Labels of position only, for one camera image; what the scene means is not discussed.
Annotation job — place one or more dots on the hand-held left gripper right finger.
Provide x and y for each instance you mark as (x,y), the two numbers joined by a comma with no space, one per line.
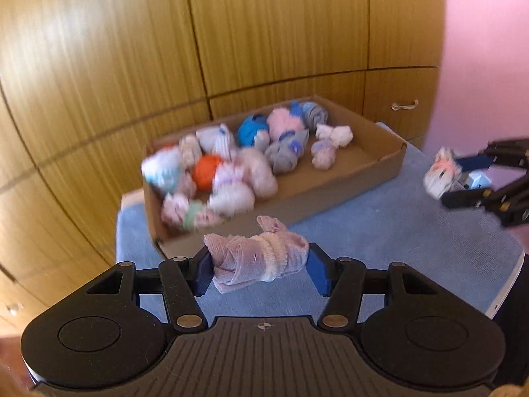
(318,273)

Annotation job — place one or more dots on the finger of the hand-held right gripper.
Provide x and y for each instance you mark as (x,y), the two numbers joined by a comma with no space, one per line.
(467,198)
(475,161)

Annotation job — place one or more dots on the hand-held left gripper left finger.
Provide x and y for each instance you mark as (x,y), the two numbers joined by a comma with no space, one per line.
(202,273)

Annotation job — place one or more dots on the pastel multicolour sock roll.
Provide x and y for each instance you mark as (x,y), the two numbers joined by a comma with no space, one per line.
(440,173)

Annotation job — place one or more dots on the pink sock roll cream band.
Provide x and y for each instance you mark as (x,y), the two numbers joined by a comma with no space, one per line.
(256,262)

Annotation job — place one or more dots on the brown cardboard box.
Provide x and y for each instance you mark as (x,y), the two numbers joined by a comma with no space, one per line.
(330,200)

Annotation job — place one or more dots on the lilac sock roll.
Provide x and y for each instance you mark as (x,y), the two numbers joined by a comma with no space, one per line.
(322,155)

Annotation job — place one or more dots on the white sock roll blue stripes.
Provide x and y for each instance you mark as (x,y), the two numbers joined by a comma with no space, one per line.
(217,140)

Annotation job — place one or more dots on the blue sock roll pink band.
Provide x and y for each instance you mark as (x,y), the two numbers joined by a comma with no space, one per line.
(252,130)

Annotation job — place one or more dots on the pink fluffy sock roll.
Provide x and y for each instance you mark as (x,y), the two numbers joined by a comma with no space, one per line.
(285,120)

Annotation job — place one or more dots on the grey blue striped sock roll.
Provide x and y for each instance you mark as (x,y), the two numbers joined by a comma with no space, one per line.
(316,111)

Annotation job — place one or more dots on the white table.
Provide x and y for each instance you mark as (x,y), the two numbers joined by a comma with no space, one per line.
(507,291)

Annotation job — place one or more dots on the blue towel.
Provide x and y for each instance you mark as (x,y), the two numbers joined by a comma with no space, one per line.
(392,223)

